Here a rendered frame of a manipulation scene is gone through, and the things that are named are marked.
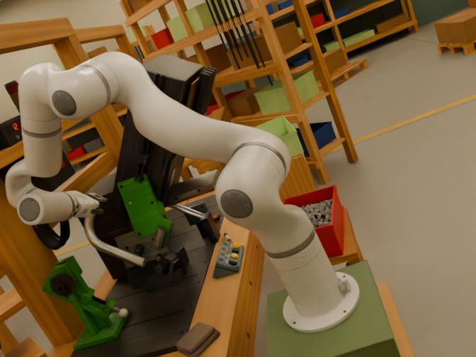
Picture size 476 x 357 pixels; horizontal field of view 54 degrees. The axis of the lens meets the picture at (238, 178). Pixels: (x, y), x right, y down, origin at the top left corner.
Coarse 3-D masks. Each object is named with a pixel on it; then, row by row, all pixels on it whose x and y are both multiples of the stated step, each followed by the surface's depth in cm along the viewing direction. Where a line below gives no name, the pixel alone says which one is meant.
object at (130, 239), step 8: (120, 240) 168; (128, 240) 168; (136, 240) 167; (144, 240) 166; (152, 240) 165; (120, 248) 169; (128, 248) 167; (144, 248) 166; (144, 256) 167; (152, 256) 166; (128, 264) 168
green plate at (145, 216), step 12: (132, 180) 162; (144, 180) 161; (120, 192) 164; (132, 192) 163; (144, 192) 162; (132, 204) 163; (144, 204) 162; (156, 204) 161; (132, 216) 164; (144, 216) 163; (156, 216) 162; (144, 228) 163; (156, 228) 162
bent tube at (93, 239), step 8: (104, 200) 151; (88, 224) 151; (88, 232) 151; (96, 240) 150; (96, 248) 150; (104, 248) 149; (112, 248) 149; (120, 256) 148; (128, 256) 148; (136, 256) 148; (136, 264) 147; (144, 264) 149
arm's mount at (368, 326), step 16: (352, 272) 114; (368, 272) 112; (368, 288) 107; (272, 304) 118; (368, 304) 102; (272, 320) 112; (352, 320) 100; (368, 320) 98; (384, 320) 96; (272, 336) 107; (288, 336) 105; (304, 336) 103; (320, 336) 100; (336, 336) 98; (352, 336) 96; (368, 336) 94; (384, 336) 92; (272, 352) 103; (288, 352) 101; (304, 352) 99; (320, 352) 97; (336, 352) 95; (352, 352) 93; (368, 352) 93; (384, 352) 93
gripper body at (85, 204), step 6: (72, 192) 143; (78, 192) 145; (78, 198) 138; (84, 198) 141; (90, 198) 143; (78, 204) 135; (84, 204) 137; (90, 204) 139; (96, 204) 142; (78, 210) 135; (84, 210) 138; (90, 210) 140; (78, 216) 136; (84, 216) 139; (90, 216) 142
